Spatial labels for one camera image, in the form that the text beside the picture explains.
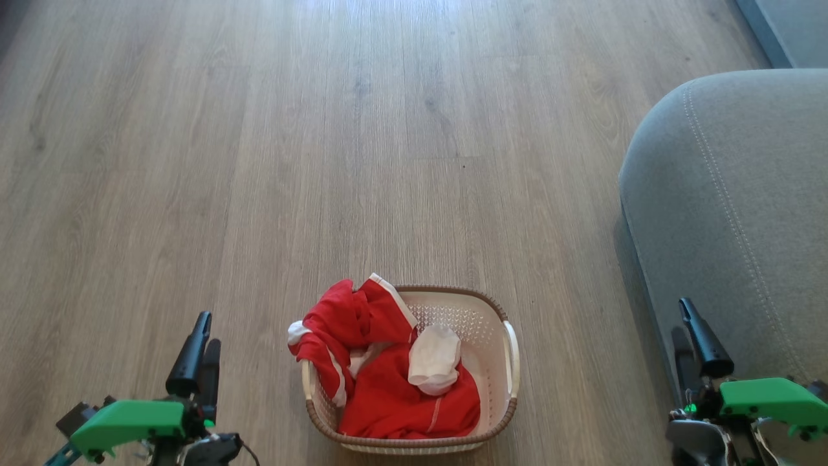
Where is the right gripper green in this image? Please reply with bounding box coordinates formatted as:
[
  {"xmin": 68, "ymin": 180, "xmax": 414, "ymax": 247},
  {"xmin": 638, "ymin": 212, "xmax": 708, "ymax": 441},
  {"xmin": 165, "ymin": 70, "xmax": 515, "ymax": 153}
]
[{"xmin": 671, "ymin": 297, "xmax": 828, "ymax": 442}]

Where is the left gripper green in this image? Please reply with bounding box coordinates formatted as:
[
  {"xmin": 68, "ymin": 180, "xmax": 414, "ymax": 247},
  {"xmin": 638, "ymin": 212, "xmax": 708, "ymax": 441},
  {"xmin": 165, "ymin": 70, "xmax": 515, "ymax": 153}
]
[{"xmin": 69, "ymin": 311, "xmax": 222, "ymax": 463}]

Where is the red garment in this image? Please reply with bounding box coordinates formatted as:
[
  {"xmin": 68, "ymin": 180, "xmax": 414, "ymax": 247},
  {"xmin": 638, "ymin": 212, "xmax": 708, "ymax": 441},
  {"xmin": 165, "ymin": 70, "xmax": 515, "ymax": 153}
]
[{"xmin": 288, "ymin": 273, "xmax": 481, "ymax": 441}]

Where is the grey fabric sofa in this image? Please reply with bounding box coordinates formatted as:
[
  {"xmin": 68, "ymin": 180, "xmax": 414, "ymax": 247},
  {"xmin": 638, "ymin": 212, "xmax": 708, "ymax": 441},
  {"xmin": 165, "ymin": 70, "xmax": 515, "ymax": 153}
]
[{"xmin": 618, "ymin": 69, "xmax": 828, "ymax": 466}]

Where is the cream laundry basket brown rim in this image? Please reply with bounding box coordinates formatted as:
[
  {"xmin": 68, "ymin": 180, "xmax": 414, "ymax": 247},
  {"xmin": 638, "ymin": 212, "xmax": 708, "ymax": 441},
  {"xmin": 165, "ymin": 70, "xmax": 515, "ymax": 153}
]
[{"xmin": 301, "ymin": 285, "xmax": 520, "ymax": 455}]

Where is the grey blue baseboard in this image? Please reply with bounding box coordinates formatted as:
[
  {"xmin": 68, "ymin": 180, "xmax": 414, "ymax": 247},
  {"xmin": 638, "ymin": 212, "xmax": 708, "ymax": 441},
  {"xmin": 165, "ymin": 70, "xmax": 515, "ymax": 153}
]
[{"xmin": 734, "ymin": 0, "xmax": 795, "ymax": 69}]

